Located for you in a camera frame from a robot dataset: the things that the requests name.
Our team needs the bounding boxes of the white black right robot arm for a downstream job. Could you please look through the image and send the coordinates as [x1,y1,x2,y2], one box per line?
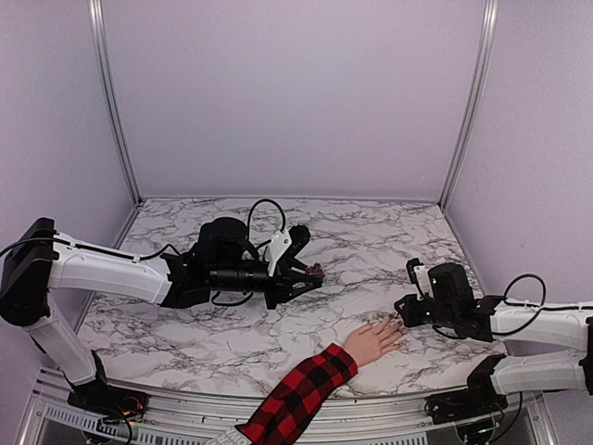
[394,258,592,415]

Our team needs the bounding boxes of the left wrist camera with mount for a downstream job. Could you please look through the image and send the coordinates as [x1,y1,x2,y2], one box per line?
[264,224,310,277]

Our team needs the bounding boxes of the red glitter nail polish bottle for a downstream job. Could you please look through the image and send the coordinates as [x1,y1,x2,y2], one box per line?
[306,263,325,280]

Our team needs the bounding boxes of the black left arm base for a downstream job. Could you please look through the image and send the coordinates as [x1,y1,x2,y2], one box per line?
[68,350,148,421]

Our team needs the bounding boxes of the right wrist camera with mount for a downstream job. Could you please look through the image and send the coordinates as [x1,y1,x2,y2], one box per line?
[406,258,434,300]

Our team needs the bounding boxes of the aluminium frame post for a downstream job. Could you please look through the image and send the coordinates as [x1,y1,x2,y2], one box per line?
[88,0,143,207]
[438,0,499,213]

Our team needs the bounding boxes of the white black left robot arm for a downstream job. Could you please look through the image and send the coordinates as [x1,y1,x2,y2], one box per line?
[1,217,324,413]

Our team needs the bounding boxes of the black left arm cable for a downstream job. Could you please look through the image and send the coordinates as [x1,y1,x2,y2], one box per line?
[210,198,286,306]

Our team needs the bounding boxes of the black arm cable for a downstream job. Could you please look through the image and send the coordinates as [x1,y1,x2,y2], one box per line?
[433,273,547,339]
[210,198,286,306]

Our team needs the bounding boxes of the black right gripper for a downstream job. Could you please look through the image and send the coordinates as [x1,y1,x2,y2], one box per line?
[396,294,458,329]

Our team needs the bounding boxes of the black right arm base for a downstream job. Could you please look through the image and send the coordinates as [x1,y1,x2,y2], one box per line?
[424,354,508,425]

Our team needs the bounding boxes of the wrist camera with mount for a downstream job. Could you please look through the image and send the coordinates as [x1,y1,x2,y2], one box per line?
[406,258,434,300]
[264,224,310,277]

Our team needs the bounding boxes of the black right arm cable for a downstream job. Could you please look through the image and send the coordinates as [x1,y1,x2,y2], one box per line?
[433,273,547,339]

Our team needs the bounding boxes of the person's bare hand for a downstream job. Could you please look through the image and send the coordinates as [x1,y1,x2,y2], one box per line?
[342,316,405,367]

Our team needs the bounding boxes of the aluminium right rear frame post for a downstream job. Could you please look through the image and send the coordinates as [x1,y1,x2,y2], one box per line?
[438,0,499,213]

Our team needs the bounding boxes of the red black plaid sleeve forearm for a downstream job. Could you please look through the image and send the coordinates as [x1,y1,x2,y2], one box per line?
[235,344,358,444]

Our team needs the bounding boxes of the aluminium left rear frame post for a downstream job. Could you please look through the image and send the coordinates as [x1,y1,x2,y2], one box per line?
[88,0,143,207]

